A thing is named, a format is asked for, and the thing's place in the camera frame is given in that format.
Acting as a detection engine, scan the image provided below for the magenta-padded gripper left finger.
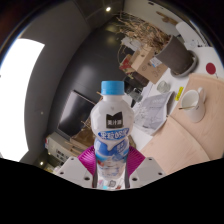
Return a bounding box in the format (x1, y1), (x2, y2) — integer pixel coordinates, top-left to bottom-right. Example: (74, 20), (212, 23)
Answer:
(54, 145), (99, 189)

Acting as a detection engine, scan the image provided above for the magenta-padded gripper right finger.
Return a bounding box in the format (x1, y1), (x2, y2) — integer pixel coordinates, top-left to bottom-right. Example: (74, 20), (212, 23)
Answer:
(124, 145), (167, 190)

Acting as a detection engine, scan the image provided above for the blue-capped white drink bottle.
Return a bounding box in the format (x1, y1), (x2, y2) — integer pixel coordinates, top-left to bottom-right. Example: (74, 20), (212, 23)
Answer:
(90, 80), (135, 191)

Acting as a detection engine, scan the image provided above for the pale cabinet with pictures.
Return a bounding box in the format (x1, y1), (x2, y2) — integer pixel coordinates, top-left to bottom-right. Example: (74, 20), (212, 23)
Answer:
(44, 131), (81, 164)

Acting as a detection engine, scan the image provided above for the light plywood drawing board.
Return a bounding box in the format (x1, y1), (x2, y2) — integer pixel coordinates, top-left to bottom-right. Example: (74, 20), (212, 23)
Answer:
(169, 73), (224, 161)
(139, 114), (214, 176)

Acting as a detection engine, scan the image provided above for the open printed newspaper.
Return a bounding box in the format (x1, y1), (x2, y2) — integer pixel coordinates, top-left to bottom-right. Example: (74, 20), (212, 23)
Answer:
(132, 91), (174, 136)

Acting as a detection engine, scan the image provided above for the thin wooden stick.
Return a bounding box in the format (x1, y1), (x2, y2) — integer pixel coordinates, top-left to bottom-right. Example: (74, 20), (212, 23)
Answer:
(178, 104), (198, 111)

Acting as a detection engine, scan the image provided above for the grey spray bottle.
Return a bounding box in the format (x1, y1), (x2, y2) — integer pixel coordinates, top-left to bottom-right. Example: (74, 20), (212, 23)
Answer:
(128, 87), (144, 103)

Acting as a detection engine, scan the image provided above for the white ceramic mug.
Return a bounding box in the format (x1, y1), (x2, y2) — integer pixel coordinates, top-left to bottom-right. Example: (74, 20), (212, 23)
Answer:
(179, 87), (207, 124)

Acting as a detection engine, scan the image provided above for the small yellow tag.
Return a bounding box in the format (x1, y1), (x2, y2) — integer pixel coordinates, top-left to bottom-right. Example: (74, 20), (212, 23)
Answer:
(174, 86), (185, 102)

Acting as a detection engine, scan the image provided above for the small glass jar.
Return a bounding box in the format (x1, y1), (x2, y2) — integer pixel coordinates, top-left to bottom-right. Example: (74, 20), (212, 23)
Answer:
(156, 80), (172, 94)

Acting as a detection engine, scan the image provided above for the large white ceiling light panel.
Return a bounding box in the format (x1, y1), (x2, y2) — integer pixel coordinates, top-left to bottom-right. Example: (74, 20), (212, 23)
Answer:
(0, 38), (46, 163)

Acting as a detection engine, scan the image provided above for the brown cardboard box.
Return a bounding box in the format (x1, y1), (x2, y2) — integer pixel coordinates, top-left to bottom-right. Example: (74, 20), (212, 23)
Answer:
(129, 44), (169, 85)

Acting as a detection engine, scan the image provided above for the red box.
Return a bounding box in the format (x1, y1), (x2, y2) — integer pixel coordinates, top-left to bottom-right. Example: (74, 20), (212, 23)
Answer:
(118, 54), (134, 73)

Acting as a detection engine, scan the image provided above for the grey plant pot saucer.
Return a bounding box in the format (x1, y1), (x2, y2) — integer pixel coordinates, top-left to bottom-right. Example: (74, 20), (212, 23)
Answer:
(169, 49), (200, 79)

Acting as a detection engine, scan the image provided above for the dried plant in grey pot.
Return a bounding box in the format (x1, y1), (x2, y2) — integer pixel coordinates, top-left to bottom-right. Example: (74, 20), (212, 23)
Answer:
(114, 11), (196, 76)

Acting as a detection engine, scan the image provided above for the black wall screen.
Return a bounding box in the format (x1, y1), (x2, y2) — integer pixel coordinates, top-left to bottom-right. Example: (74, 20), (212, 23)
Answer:
(56, 89), (98, 139)

